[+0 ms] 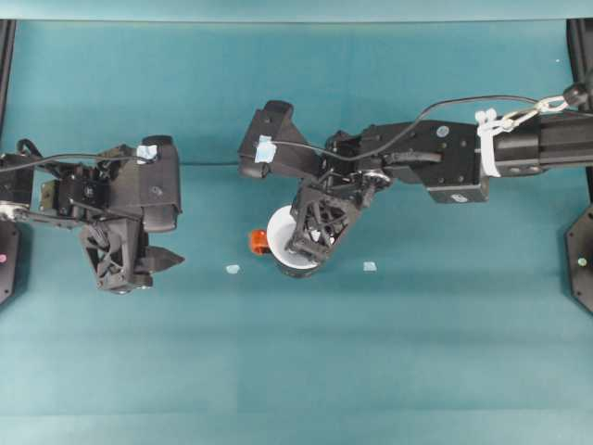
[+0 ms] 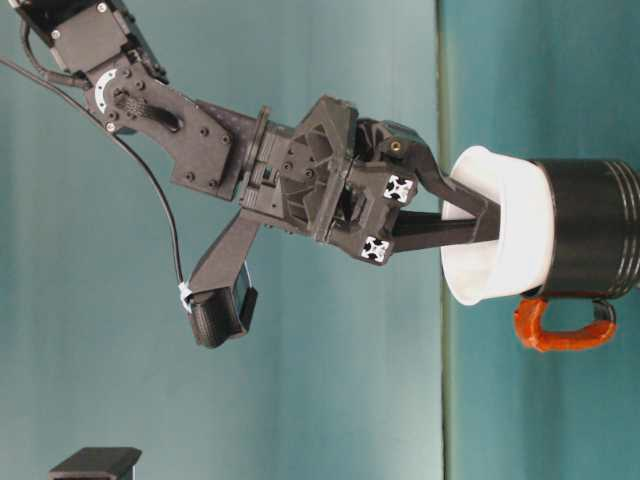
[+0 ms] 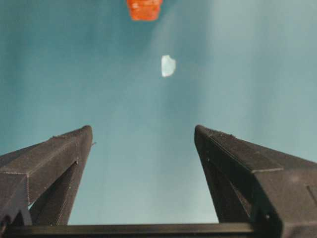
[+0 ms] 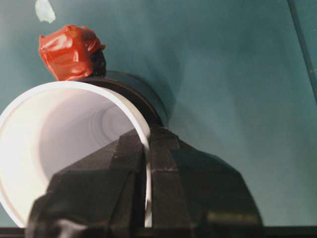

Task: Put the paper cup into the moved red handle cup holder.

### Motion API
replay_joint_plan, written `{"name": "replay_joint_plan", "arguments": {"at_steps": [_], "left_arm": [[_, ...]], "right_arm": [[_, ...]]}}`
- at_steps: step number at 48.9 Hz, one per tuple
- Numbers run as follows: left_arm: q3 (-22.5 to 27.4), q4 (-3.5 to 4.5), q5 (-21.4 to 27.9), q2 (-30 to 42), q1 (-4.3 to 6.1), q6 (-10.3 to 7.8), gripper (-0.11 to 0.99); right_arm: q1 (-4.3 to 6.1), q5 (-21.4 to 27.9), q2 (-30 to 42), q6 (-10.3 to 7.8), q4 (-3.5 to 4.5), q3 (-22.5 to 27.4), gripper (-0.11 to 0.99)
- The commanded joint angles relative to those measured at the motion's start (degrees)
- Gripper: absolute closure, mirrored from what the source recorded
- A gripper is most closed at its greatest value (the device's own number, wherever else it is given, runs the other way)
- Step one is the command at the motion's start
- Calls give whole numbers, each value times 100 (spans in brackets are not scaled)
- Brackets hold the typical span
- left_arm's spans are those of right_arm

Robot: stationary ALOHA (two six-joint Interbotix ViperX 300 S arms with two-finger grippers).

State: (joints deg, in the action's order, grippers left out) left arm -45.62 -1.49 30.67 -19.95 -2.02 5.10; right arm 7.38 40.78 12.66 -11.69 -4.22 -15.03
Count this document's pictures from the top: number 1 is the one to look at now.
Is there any white paper cup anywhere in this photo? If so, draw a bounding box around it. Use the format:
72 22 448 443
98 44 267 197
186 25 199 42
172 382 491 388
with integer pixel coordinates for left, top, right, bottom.
267 205 322 271

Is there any thin black camera cable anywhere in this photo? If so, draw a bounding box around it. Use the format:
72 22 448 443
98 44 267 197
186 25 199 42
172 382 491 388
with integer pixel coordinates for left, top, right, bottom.
0 152 149 175
271 95 557 161

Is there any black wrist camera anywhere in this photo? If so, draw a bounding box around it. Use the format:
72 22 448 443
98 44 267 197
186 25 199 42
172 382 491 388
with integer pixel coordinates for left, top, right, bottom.
237 99 328 183
110 133 183 234

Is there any black hexagonal base plate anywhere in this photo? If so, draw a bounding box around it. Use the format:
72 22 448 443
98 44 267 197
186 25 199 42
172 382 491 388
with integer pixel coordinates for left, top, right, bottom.
0 221 23 305
564 203 593 303

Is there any black metal frame rail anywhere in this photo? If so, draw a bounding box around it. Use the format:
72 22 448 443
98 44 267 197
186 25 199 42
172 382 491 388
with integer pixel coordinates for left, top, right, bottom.
565 18 593 117
0 18 18 145

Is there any silver metal chain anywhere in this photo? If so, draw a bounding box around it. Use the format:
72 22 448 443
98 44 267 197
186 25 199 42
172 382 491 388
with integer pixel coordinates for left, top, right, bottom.
498 95 566 127

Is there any black suspension cord knob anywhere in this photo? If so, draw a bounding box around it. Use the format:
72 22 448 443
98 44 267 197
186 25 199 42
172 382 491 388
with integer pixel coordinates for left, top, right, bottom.
562 69 593 112

